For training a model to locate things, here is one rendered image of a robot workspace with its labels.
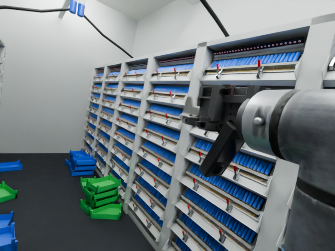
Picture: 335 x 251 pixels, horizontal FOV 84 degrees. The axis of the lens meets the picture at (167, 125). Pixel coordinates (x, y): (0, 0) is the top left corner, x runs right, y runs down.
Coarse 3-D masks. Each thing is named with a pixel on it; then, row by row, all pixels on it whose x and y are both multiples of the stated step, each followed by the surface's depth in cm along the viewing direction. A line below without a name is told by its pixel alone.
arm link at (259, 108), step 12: (264, 96) 24; (276, 96) 22; (252, 108) 24; (264, 108) 23; (252, 120) 24; (264, 120) 22; (252, 132) 24; (264, 132) 22; (252, 144) 25; (264, 144) 23; (276, 156) 23
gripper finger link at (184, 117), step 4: (184, 116) 40; (188, 116) 39; (184, 120) 38; (188, 120) 36; (192, 120) 35; (196, 120) 35; (188, 124) 36; (192, 124) 35; (196, 124) 34; (200, 124) 35; (204, 124) 35
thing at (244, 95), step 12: (204, 96) 35; (216, 96) 31; (228, 96) 31; (240, 96) 29; (252, 96) 27; (204, 108) 35; (216, 108) 32; (228, 108) 31; (240, 108) 27; (204, 120) 34; (216, 120) 32; (228, 120) 31; (240, 120) 26; (240, 132) 27
